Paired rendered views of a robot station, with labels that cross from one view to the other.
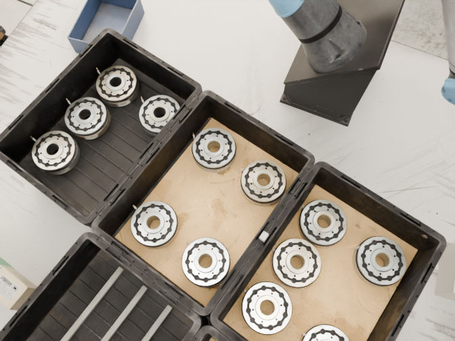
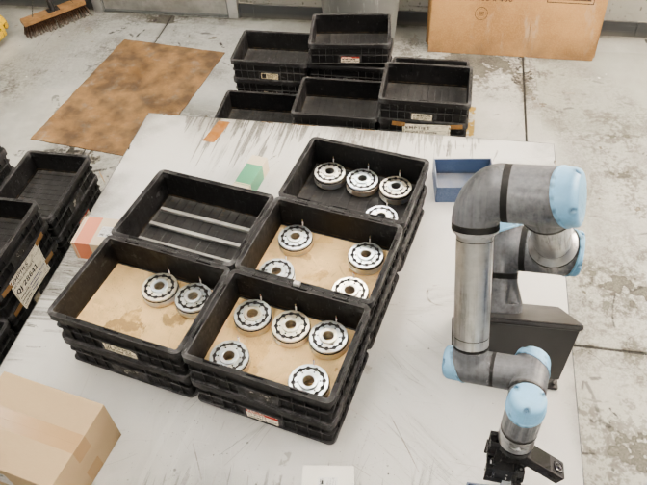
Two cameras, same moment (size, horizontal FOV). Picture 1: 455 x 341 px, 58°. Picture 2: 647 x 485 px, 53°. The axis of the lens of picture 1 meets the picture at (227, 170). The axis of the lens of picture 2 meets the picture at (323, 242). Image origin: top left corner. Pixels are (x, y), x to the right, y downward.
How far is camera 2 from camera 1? 125 cm
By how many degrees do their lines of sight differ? 41
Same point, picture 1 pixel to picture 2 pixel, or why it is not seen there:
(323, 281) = (283, 353)
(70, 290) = (240, 214)
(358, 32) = (496, 301)
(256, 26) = (526, 282)
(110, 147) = (347, 202)
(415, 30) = not seen: outside the picture
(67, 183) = (311, 190)
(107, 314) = (229, 236)
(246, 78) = not seen: hidden behind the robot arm
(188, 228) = (299, 262)
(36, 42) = (428, 149)
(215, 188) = (336, 269)
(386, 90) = not seen: hidden behind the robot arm
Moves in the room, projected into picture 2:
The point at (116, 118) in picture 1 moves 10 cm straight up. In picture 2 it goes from (370, 199) to (371, 175)
